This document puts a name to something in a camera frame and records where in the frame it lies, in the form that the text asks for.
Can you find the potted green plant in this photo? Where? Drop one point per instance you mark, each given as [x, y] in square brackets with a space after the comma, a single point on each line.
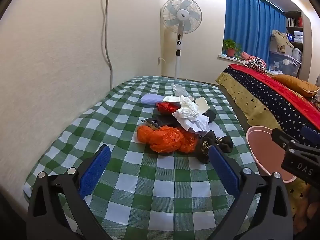
[231, 51]

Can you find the orange-brown pillow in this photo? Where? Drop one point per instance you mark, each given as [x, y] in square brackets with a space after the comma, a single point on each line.
[295, 83]

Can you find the small black pouch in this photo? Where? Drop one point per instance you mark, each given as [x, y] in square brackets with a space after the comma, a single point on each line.
[210, 117]

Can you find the clear plastic storage box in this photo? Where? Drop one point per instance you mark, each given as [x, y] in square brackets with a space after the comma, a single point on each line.
[282, 62]

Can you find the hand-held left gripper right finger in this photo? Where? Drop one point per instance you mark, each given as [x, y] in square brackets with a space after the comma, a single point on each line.
[223, 170]

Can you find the beige jacket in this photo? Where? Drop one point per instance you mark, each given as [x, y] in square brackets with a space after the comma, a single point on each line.
[281, 41]

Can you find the black-white striped clothing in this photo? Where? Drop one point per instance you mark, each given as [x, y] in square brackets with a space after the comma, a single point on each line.
[256, 65]

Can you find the clear plastic bag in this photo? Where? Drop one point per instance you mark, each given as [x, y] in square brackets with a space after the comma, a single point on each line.
[181, 90]

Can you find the pink plastic bin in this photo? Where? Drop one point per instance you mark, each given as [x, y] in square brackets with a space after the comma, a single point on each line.
[260, 145]

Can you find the bed with red rose blanket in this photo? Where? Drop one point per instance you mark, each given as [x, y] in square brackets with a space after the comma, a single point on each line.
[287, 95]

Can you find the green checked tablecloth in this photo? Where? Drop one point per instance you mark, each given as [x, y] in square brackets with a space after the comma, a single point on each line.
[150, 180]

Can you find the pink folded clothing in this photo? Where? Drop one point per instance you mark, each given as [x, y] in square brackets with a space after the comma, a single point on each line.
[247, 55]

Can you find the grey plaid pillow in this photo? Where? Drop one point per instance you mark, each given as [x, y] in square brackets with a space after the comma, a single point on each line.
[317, 96]

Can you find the navy star-print mattress cover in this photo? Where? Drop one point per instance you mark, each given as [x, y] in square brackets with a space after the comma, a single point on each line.
[262, 97]

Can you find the white lidded container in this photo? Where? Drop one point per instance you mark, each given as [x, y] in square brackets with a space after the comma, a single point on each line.
[296, 53]

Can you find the black packet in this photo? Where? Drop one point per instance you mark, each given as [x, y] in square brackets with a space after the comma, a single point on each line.
[152, 123]

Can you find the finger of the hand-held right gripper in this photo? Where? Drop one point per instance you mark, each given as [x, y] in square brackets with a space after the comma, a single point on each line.
[311, 133]
[282, 137]

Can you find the wooden bookshelf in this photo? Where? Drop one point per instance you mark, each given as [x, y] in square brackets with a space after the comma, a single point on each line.
[303, 37]

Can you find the stack of white boxes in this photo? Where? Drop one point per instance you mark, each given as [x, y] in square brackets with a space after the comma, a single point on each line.
[298, 37]

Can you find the white wall socket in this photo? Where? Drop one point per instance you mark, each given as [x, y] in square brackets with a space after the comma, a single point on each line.
[159, 61]

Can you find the orange plastic bag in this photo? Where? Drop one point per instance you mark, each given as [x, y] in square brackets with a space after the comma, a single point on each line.
[162, 137]

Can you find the white window sill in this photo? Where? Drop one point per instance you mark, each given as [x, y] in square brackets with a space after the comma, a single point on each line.
[230, 57]

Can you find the blue curtain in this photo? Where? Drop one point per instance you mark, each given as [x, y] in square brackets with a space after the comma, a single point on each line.
[250, 22]

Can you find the large white paper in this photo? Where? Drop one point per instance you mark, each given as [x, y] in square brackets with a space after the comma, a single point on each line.
[187, 110]

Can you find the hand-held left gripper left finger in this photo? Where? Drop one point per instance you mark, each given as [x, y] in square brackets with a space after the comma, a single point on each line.
[96, 170]

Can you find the row of books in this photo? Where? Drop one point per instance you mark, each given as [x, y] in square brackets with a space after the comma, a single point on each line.
[295, 22]

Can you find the red packet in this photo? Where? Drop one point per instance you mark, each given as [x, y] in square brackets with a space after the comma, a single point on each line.
[166, 107]

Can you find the yellow star-print bed skirt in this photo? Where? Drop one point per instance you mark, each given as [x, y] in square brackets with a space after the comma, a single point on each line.
[245, 97]

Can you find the white standing fan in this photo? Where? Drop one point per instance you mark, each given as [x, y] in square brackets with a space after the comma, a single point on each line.
[181, 15]

